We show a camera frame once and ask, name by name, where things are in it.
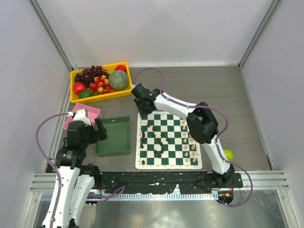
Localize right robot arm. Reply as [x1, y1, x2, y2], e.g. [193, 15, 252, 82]
[132, 83, 235, 187]

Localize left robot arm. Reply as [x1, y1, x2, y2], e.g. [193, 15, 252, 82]
[42, 118, 107, 228]

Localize green white chess board mat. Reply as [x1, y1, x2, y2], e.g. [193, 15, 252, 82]
[135, 111, 202, 170]

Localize green plastic tray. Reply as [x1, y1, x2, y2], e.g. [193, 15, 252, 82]
[95, 116, 132, 157]

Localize pink plastic box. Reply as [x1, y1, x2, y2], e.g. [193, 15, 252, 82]
[62, 103, 103, 131]

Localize green melon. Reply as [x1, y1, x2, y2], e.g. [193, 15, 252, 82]
[108, 70, 129, 91]

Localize yellow plastic fruit bin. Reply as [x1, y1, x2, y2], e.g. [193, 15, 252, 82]
[70, 62, 132, 104]

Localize red apple back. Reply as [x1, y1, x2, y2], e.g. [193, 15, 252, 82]
[115, 65, 127, 73]

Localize red apple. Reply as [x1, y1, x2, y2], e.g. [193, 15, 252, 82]
[115, 65, 127, 73]
[73, 82, 87, 95]

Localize green lime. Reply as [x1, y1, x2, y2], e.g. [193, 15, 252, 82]
[78, 90, 93, 99]

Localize red yellow cherry bunch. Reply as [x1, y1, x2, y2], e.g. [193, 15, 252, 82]
[89, 75, 115, 95]

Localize red apple front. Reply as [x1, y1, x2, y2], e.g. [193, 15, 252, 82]
[73, 82, 87, 95]

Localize dark purple grape bunch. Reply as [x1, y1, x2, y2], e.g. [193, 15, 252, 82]
[74, 65, 110, 88]

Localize green pear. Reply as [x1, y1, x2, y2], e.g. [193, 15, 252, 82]
[224, 149, 234, 162]

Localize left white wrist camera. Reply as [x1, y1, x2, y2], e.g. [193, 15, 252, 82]
[66, 108, 91, 125]

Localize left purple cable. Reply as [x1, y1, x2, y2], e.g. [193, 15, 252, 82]
[35, 112, 73, 228]

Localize purple cable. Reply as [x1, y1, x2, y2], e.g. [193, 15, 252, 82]
[131, 68, 254, 209]
[35, 112, 73, 228]

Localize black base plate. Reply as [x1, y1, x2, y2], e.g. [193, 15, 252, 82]
[95, 171, 243, 195]

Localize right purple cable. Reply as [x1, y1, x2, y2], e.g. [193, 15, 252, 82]
[131, 68, 254, 209]

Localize white slotted cable duct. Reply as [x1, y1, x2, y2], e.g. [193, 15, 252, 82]
[41, 191, 219, 202]

